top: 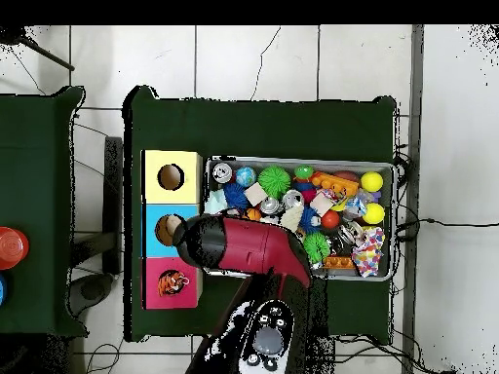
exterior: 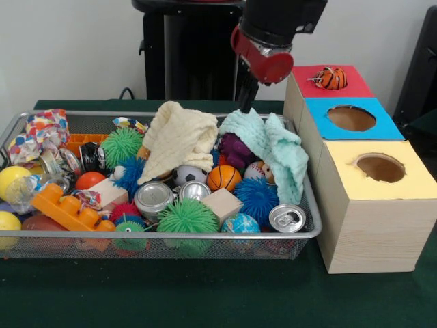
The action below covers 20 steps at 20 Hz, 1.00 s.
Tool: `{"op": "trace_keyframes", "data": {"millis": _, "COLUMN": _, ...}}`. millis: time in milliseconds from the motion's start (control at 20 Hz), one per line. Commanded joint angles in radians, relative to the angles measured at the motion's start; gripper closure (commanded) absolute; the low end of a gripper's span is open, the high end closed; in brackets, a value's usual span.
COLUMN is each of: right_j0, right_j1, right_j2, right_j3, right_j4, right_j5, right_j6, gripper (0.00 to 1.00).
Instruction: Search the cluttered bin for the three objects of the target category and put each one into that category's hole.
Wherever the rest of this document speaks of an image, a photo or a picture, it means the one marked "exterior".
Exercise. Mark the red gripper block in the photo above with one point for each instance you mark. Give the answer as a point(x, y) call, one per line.
point(273, 68)

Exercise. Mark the mint green muslin cloth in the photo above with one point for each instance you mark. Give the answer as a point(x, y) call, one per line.
point(276, 147)

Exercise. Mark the cream yellow muslin cloth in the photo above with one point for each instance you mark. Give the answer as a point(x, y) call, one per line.
point(177, 140)

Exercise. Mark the orange tiger plush toy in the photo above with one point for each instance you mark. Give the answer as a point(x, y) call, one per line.
point(331, 78)

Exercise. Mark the clear mesh bin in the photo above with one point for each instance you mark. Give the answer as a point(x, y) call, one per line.
point(225, 247)

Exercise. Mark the wooden box with three holes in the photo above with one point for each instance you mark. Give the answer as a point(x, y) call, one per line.
point(369, 225)

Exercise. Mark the small orange basketball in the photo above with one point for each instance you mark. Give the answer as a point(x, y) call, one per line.
point(224, 178)

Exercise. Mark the blue spiky ball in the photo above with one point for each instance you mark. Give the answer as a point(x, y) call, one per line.
point(256, 199)

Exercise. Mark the silver can with pull tab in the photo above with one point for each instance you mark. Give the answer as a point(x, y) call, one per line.
point(287, 217)

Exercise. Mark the small green spiky ball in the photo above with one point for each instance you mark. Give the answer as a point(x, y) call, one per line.
point(121, 147)

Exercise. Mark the large green spiky ball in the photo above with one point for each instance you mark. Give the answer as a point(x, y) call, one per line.
point(188, 219)

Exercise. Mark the black chair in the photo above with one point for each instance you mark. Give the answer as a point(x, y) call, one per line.
point(420, 75)

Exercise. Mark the dark green table cloth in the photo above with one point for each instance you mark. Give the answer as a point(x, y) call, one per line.
point(205, 294)

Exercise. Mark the orange plastic toy piece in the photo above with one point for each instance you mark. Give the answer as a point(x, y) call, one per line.
point(68, 207)

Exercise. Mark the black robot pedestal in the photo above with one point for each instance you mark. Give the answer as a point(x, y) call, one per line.
point(191, 55)

